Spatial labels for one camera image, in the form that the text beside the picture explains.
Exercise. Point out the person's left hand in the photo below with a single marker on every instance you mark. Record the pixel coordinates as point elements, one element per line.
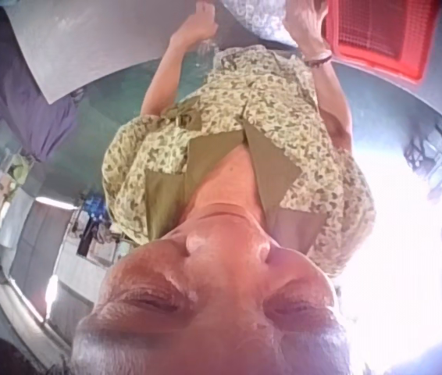
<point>204,24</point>

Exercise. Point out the person's right hand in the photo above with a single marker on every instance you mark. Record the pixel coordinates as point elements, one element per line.
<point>307,29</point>

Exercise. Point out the white blue patterned cloth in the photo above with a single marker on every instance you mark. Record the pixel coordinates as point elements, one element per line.
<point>256,17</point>

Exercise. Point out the red plastic basket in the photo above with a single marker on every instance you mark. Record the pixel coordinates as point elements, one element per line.
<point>381,35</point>

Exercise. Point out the white board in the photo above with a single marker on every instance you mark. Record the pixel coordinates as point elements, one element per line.
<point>100,43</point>

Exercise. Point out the black rack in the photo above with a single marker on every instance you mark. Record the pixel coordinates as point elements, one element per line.
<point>437,144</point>

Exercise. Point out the purple cloth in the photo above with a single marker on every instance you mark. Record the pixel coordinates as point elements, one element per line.
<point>22,97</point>

